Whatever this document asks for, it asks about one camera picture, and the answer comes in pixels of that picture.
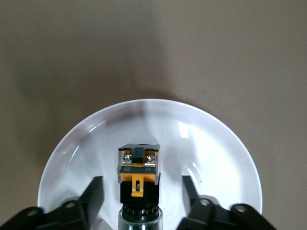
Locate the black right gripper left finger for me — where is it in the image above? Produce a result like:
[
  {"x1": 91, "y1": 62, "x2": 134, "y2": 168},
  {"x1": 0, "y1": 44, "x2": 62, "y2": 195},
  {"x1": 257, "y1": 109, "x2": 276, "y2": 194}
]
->
[{"x1": 0, "y1": 176, "x2": 106, "y2": 230}]

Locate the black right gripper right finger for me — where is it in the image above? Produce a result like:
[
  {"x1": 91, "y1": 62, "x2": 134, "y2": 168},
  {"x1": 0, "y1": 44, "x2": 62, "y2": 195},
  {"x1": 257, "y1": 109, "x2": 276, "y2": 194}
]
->
[{"x1": 179, "y1": 175, "x2": 279, "y2": 230}]

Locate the orange and black push-button switch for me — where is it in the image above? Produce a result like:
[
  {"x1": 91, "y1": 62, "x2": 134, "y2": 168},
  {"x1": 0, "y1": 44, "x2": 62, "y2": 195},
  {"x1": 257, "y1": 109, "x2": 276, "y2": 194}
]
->
[{"x1": 117, "y1": 143, "x2": 164, "y2": 230}]

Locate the pink round plate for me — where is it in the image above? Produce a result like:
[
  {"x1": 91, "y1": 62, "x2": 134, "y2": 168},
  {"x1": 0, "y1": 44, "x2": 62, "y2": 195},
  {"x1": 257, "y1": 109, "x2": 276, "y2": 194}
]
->
[{"x1": 37, "y1": 97, "x2": 263, "y2": 230}]

